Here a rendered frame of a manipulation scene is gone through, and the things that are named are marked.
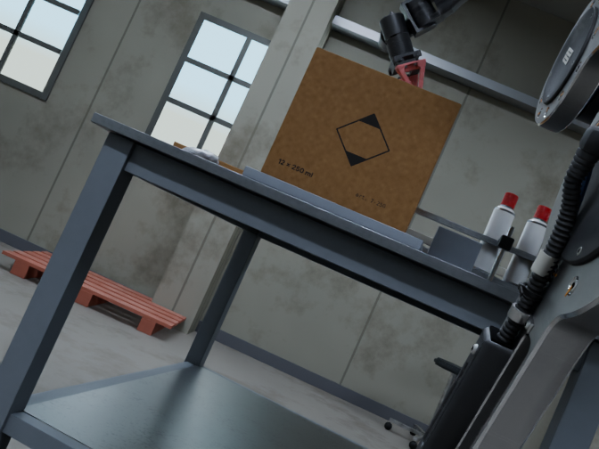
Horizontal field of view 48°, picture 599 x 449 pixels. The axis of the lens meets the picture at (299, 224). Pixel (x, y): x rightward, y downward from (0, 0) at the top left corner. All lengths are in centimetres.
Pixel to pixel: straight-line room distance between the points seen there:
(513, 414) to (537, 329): 6
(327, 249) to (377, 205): 13
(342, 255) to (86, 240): 51
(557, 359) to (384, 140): 85
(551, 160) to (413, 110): 366
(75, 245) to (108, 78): 373
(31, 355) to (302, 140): 68
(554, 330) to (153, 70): 464
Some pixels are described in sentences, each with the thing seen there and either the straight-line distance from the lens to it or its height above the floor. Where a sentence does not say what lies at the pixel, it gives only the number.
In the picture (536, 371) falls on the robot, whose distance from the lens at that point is 50.
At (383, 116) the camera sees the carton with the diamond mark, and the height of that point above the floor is 104.
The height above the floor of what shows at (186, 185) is 77.
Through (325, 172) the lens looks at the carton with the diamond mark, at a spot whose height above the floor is 90.
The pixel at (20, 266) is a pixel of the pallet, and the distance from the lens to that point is 412.
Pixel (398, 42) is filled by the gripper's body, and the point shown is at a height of 127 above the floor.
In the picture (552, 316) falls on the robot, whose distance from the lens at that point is 49.
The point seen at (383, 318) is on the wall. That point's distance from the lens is 465.
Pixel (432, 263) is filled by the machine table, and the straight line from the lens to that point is 121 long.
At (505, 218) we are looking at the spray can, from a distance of 168.
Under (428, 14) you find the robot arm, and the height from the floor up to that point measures 135.
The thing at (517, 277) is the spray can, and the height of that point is 90.
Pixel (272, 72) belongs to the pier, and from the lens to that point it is 457.
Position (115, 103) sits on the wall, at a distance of 502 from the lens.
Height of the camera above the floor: 72
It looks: 3 degrees up
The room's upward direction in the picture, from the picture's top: 24 degrees clockwise
